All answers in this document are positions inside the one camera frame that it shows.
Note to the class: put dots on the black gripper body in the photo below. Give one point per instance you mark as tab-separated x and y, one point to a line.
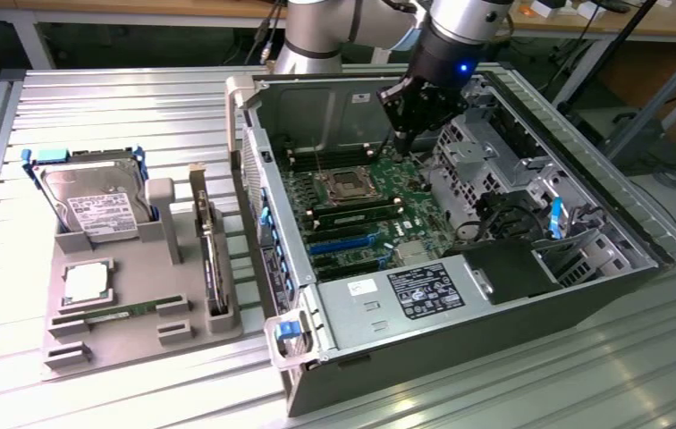
444	60

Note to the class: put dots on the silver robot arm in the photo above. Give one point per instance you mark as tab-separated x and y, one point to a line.
307	27

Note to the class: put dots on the black RAM slots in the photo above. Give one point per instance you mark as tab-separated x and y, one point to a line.
328	157

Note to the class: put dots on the installed green RAM stick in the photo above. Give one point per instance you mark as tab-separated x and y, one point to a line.
355	216

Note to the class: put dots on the metal disk bay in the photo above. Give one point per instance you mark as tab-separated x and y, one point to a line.
475	152

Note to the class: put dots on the green motherboard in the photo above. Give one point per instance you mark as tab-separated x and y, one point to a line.
400	179

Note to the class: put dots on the CPU socket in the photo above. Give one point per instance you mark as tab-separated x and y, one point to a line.
343	184

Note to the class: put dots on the white boxes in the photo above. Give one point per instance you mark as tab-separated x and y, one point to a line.
558	8

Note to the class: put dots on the black stand pole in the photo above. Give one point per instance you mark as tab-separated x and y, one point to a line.
611	49

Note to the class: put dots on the blue expansion slot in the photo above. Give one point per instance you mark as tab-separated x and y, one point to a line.
340	243

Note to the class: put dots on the silver chipset heatsink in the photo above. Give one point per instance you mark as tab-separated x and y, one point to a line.
410	254

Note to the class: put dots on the wooden desk with boxes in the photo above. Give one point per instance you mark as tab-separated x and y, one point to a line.
659	20

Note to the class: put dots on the black plastic air shroud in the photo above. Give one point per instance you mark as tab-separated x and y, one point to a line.
510	272

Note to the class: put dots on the black graphics card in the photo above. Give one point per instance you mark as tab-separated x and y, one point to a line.
212	250

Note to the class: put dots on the grey power supply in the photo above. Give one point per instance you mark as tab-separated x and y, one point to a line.
362	322

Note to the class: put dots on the blue case latch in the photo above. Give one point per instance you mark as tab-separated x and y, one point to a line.
288	331

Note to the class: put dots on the black open PC case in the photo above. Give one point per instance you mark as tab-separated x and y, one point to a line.
432	357

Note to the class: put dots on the silver hard disk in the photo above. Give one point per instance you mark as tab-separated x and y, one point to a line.
92	201

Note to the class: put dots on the grey parts rack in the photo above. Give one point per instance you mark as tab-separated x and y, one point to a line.
135	268

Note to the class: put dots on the blue disk caddy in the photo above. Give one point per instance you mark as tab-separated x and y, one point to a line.
51	156

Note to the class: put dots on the silver CPU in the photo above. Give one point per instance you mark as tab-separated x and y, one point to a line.
85	281

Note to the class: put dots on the aluminium profile frame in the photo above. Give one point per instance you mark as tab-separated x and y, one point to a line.
671	98

